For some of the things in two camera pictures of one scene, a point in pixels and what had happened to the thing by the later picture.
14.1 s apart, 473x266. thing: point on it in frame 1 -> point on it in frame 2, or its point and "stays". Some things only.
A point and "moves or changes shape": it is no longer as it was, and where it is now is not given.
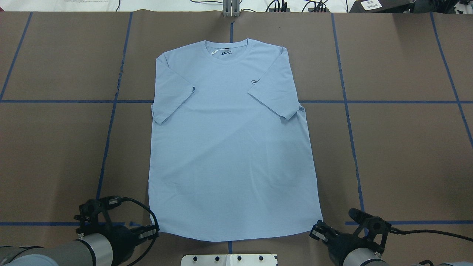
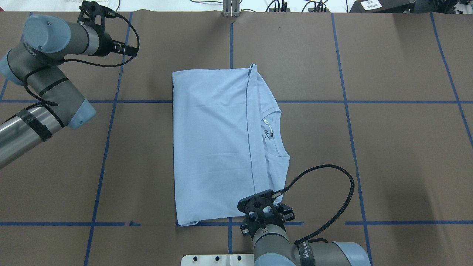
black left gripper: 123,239 -> 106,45
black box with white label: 382,6 stays
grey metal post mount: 231,8 stays
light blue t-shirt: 230,157 moves or changes shape
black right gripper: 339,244 -> 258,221
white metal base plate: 229,260 stays
